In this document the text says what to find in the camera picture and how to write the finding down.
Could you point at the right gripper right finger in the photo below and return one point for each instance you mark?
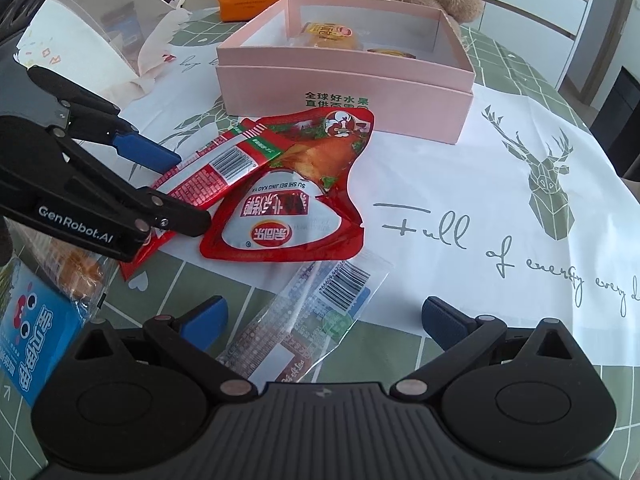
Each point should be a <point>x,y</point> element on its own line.
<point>466,343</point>

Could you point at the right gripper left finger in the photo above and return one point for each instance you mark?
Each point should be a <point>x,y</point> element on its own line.
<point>181,344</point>

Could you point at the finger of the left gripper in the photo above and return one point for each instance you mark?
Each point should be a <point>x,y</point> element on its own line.
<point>46,168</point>
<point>96,120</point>

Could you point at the long biscuit stick pack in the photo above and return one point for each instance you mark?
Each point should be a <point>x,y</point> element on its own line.
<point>275,333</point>

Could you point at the blue seaweed snack pack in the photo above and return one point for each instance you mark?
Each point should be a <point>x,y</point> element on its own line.
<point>37,326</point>

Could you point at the red sausage snack pack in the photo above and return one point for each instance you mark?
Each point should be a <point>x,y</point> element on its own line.
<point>210,173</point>

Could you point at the red chicken leg snack pack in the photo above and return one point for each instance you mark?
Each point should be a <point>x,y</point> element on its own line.
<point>297,208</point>

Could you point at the small bread yellow pack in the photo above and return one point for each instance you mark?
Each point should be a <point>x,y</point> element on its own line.
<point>326,35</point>

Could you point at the rice cracker pack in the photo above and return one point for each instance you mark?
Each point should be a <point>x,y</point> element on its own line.
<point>392,52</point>

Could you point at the green white tablecloth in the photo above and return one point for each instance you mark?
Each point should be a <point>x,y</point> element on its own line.
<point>453,219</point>

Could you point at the black cabinet appliance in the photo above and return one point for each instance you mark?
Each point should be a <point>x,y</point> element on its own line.
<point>617,126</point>

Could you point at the pink cardboard box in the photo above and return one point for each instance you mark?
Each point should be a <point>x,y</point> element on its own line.
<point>261,74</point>

